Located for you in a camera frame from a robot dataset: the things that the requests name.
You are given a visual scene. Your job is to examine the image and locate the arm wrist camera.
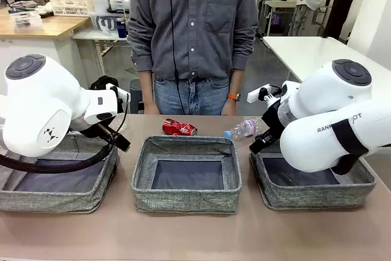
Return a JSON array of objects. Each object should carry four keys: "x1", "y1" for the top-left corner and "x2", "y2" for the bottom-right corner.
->
[
  {"x1": 105, "y1": 84, "x2": 132, "y2": 105},
  {"x1": 246, "y1": 83, "x2": 283, "y2": 104}
]

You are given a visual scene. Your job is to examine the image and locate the white box with dark logo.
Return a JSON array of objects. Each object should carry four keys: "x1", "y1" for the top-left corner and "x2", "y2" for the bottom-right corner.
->
[{"x1": 95, "y1": 13, "x2": 119, "y2": 33}]

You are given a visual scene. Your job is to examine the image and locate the person's grey button shirt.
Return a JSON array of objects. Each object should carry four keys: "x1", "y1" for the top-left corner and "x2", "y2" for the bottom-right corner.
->
[{"x1": 126, "y1": 0, "x2": 259, "y2": 81}]

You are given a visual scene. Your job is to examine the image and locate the plastic bottle with pink label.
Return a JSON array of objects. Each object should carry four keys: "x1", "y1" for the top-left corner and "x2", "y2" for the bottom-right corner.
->
[{"x1": 224, "y1": 117, "x2": 264, "y2": 141}]

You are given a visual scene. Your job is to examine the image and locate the black backpack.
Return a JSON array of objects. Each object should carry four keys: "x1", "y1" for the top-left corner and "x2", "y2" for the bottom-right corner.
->
[{"x1": 89, "y1": 75, "x2": 120, "y2": 91}]

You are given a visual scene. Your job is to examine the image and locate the blue drink can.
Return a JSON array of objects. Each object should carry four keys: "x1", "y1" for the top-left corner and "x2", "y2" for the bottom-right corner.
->
[{"x1": 115, "y1": 18, "x2": 126, "y2": 39}]

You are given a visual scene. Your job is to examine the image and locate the arm black cable sleeve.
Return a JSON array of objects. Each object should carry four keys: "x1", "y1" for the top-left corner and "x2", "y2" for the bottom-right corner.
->
[
  {"x1": 0, "y1": 91, "x2": 131, "y2": 174},
  {"x1": 331, "y1": 118, "x2": 391, "y2": 176}
]

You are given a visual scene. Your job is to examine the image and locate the white background desk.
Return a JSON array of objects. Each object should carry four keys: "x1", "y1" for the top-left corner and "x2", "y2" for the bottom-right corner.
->
[{"x1": 72, "y1": 27, "x2": 130, "y2": 78}]

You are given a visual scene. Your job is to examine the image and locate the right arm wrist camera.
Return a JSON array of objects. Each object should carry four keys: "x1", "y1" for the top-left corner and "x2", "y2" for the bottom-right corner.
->
[{"x1": 246, "y1": 83, "x2": 283, "y2": 104}]

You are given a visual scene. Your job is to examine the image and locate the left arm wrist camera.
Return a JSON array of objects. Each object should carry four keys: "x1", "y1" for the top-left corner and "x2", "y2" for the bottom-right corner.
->
[{"x1": 105, "y1": 84, "x2": 132, "y2": 105}]

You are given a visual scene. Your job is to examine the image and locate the person's right hand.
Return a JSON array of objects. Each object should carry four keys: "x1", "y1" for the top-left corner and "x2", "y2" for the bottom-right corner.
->
[{"x1": 143, "y1": 101, "x2": 160, "y2": 116}]

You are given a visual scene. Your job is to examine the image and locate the person's left forearm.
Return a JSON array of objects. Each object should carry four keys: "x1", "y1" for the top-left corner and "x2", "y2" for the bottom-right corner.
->
[{"x1": 227, "y1": 68, "x2": 243, "y2": 95}]

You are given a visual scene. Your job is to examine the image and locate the background white lab table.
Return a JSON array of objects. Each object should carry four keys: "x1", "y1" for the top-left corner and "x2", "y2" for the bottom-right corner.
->
[{"x1": 262, "y1": 0, "x2": 299, "y2": 37}]

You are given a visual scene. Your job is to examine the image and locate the person's right forearm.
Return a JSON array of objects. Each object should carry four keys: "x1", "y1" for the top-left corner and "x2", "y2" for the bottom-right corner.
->
[{"x1": 137, "y1": 70, "x2": 155, "y2": 106}]

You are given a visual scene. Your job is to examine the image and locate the thin black cord on shirt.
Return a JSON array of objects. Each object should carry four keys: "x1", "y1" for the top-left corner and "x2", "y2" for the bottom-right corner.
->
[{"x1": 169, "y1": 0, "x2": 186, "y2": 115}]

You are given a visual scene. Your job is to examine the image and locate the grey plastic stool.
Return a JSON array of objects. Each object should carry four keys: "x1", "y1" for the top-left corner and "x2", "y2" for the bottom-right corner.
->
[{"x1": 130, "y1": 79, "x2": 145, "y2": 114}]

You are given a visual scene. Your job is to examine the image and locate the grey fabric basket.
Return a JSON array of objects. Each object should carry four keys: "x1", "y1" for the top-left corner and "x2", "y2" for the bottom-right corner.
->
[
  {"x1": 0, "y1": 132, "x2": 120, "y2": 215},
  {"x1": 249, "y1": 141, "x2": 377, "y2": 211},
  {"x1": 131, "y1": 134, "x2": 243, "y2": 215}
]

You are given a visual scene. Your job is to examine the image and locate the clear plastic storage box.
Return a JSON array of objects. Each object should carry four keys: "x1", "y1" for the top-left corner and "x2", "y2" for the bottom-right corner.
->
[{"x1": 9, "y1": 11, "x2": 42, "y2": 31}]

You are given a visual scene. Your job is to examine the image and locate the background person in beige top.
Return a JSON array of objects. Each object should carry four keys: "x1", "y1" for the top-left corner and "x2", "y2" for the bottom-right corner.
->
[{"x1": 325, "y1": 0, "x2": 367, "y2": 40}]

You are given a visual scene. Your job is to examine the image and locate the crushed red soda can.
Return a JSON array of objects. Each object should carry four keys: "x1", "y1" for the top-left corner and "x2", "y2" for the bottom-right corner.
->
[{"x1": 162, "y1": 118, "x2": 199, "y2": 136}]

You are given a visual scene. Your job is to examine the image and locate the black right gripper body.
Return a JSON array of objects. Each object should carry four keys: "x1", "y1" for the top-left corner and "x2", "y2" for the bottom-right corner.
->
[{"x1": 261, "y1": 103, "x2": 290, "y2": 136}]

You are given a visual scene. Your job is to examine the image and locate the white slotted plastic crate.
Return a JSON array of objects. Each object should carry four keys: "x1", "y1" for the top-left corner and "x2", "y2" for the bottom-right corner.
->
[{"x1": 48, "y1": 0, "x2": 95, "y2": 17}]

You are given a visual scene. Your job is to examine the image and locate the person's blue jeans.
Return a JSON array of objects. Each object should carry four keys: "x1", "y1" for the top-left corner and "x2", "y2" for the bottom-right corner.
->
[{"x1": 153, "y1": 76, "x2": 230, "y2": 116}]

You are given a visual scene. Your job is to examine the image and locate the white plastic tub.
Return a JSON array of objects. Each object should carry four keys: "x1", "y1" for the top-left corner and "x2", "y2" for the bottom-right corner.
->
[{"x1": 93, "y1": 0, "x2": 110, "y2": 14}]

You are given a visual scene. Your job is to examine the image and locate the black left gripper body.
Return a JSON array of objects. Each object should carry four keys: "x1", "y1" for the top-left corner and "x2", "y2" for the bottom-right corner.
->
[{"x1": 78, "y1": 119, "x2": 116, "y2": 141}]

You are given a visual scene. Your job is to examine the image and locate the left arm black cable sleeve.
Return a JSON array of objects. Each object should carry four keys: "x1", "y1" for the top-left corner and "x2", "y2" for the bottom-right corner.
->
[{"x1": 0, "y1": 91, "x2": 131, "y2": 174}]

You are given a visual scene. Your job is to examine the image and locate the right arm black cable sleeve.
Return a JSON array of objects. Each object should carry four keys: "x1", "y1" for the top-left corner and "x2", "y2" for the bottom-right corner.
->
[{"x1": 331, "y1": 118, "x2": 391, "y2": 176}]

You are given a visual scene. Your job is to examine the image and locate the white lidded storage box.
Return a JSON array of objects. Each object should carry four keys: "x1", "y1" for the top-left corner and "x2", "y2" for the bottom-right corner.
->
[{"x1": 109, "y1": 0, "x2": 131, "y2": 12}]

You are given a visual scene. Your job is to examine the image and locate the person's left hand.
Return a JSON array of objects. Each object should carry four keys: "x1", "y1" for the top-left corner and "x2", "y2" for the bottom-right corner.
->
[{"x1": 221, "y1": 99, "x2": 238, "y2": 117}]

